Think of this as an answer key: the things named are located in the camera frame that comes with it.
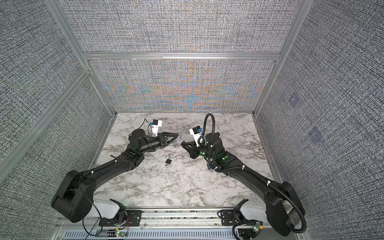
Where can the aluminium frame back bar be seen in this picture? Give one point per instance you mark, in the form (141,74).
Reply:
(181,56)

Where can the aluminium front rail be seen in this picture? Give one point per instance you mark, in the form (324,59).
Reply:
(170,224)

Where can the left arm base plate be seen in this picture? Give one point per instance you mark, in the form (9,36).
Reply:
(129,218)

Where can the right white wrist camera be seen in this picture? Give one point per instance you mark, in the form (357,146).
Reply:
(197,133)

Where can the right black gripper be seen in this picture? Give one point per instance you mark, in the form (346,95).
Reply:
(194,149)

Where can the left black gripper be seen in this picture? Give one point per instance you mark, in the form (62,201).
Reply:
(163,141)

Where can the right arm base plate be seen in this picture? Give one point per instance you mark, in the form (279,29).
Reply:
(230,217)

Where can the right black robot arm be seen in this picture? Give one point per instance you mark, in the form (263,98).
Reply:
(284,210)

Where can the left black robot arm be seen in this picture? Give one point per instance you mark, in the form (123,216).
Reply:
(74,198)

